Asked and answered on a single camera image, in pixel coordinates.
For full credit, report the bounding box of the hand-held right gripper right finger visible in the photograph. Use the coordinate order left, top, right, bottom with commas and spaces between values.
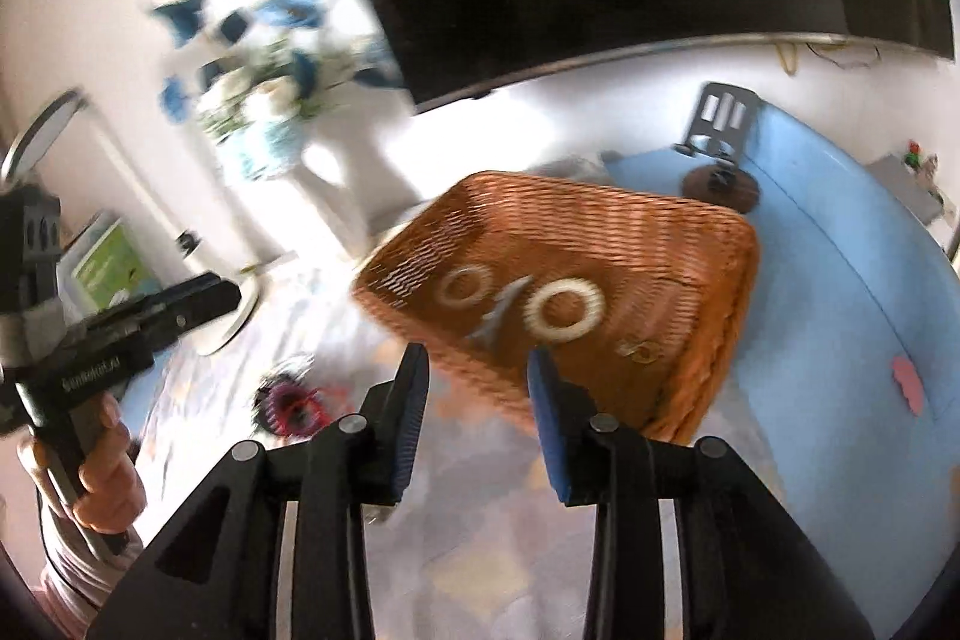
527, 347, 878, 640

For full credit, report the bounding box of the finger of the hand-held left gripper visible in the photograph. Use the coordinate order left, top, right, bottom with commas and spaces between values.
88, 275, 242, 350

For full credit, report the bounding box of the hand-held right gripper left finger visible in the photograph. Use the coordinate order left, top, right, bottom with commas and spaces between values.
86, 344, 431, 640

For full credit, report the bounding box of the orange wicker basket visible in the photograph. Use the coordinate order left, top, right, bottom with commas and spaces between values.
351, 170, 761, 447

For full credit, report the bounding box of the person's left forearm striped sleeve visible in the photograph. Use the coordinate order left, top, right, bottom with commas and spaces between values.
34, 486, 145, 615

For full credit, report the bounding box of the gold jewelry piece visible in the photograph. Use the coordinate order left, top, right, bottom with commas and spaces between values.
615, 335, 665, 364

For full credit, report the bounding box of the person's left hand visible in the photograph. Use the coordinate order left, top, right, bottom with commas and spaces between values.
19, 396, 147, 536

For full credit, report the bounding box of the white desk lamp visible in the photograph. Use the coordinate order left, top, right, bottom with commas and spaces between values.
0, 89, 265, 357

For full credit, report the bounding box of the green and white box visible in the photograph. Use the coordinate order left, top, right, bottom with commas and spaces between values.
56, 211, 155, 315

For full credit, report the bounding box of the pale printed tablecloth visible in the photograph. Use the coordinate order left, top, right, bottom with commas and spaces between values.
120, 265, 788, 640

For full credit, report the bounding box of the light blue vase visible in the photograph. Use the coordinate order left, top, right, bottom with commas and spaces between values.
216, 119, 302, 184

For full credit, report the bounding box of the blue and white flower bouquet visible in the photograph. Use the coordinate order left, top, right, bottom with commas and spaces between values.
141, 0, 400, 145

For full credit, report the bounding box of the grey cloth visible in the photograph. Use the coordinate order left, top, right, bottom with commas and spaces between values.
538, 155, 617, 185

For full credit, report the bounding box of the brown round disc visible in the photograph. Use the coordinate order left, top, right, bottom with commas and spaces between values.
681, 162, 763, 215

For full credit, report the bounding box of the blue mat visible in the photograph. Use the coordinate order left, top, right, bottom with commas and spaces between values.
598, 98, 960, 640

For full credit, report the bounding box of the pink paper shape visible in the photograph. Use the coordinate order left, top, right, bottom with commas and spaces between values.
889, 353, 929, 417

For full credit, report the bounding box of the black metal phone stand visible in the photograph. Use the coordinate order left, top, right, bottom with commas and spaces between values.
677, 81, 763, 163

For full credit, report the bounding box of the grey box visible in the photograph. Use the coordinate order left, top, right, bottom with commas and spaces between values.
862, 141, 947, 230

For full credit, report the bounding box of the large white ring bracelet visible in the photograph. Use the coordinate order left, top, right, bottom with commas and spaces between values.
524, 277, 605, 342

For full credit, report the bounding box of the small white ring bracelet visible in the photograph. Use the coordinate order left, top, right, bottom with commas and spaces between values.
438, 265, 500, 312

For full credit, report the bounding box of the white pedestal stand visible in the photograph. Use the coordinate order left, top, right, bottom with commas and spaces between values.
296, 139, 377, 260

